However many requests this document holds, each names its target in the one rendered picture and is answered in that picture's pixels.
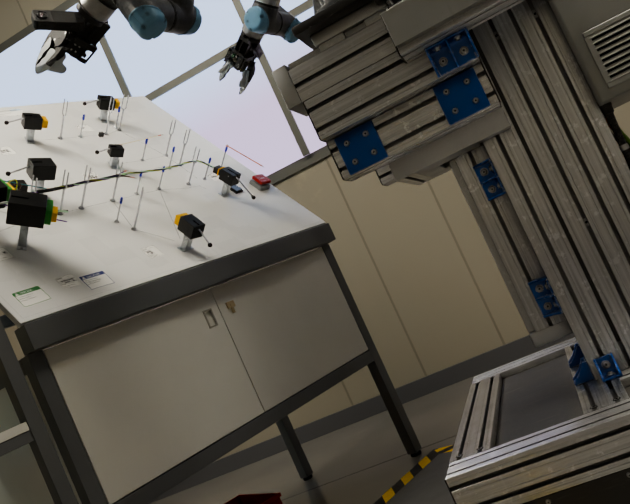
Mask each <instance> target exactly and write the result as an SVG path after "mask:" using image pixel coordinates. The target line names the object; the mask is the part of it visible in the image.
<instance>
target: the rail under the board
mask: <svg viewBox="0 0 630 504"><path fill-rule="evenodd" d="M334 240H336V238H335V236H334V234H333V231H332V229H331V227H330V225H329V223H326V224H323V225H320V226H317V227H314V228H311V229H308V230H305V231H302V232H299V233H296V234H293V235H290V236H287V237H284V238H281V239H278V240H275V241H272V242H269V243H266V244H263V245H260V246H257V247H254V248H251V249H248V250H245V251H242V252H239V253H236V254H233V255H230V256H227V257H224V258H221V259H218V260H215V261H212V262H209V263H206V264H203V265H200V266H197V267H194V268H191V269H188V270H185V271H182V272H179V273H176V274H173V275H170V276H167V277H164V278H161V279H158V280H155V281H152V282H149V283H146V284H143V285H140V286H137V287H134V288H131V289H128V290H125V291H122V292H119V293H116V294H113V295H110V296H107V297H104V298H101V299H98V300H95V301H92V302H89V303H86V304H83V305H80V306H77V307H74V308H71V309H68V310H65V311H62V312H59V313H56V314H53V315H50V316H47V317H44V318H41V319H38V320H35V321H32V322H29V323H26V324H24V325H22V326H21V327H20V329H19V328H18V329H16V330H15V331H14V332H15V335H16V337H17V339H18V342H19V344H20V346H21V349H22V351H23V353H24V355H25V356H26V355H28V354H31V353H34V352H37V351H39V350H43V349H46V348H48V347H51V346H54V345H57V344H59V343H62V342H65V341H67V340H70V339H73V338H75V337H78V336H81V335H83V334H86V333H89V332H92V331H94V330H97V329H100V328H102V327H105V326H108V325H110V324H113V323H116V322H119V321H121V320H124V319H127V318H129V317H132V316H135V315H137V314H140V313H143V312H146V311H148V310H151V309H154V308H156V307H159V306H162V305H164V304H167V303H170V302H173V301H175V300H178V299H181V298H183V297H186V296H189V295H191V294H194V293H197V292H199V291H202V290H205V289H208V288H210V287H213V286H216V285H218V284H221V283H224V282H226V281H229V280H232V279H235V278H237V277H240V276H243V275H245V274H248V273H251V272H253V271H256V270H259V269H262V268H264V267H267V266H270V265H272V264H275V263H278V262H280V261H283V260H286V259H289V258H291V257H294V256H297V255H299V254H302V253H305V252H307V251H310V250H313V249H315V248H318V247H321V246H323V245H326V244H328V243H330V242H332V241H334Z"/></svg>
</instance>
